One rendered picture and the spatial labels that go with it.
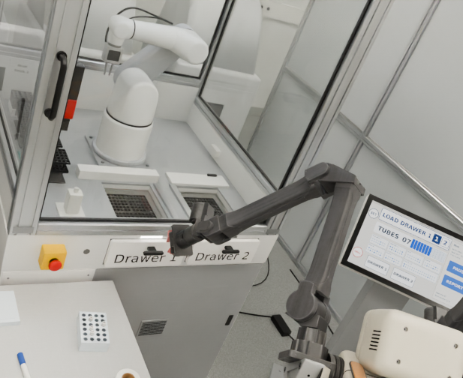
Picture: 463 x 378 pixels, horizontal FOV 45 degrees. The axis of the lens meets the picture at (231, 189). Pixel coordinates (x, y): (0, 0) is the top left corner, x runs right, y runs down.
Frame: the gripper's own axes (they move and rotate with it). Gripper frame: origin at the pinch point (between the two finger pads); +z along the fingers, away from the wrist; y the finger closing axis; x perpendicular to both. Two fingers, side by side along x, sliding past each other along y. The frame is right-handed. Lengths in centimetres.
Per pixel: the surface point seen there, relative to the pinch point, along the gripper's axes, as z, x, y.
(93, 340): 2.5, 27.1, -27.6
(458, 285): -29, -109, -23
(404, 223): -22, -94, 4
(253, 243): 7.7, -40.5, 2.8
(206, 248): 10.0, -20.6, 1.4
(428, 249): -25, -100, -8
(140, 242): 8.0, 6.6, 3.2
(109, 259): 14.1, 15.5, -1.3
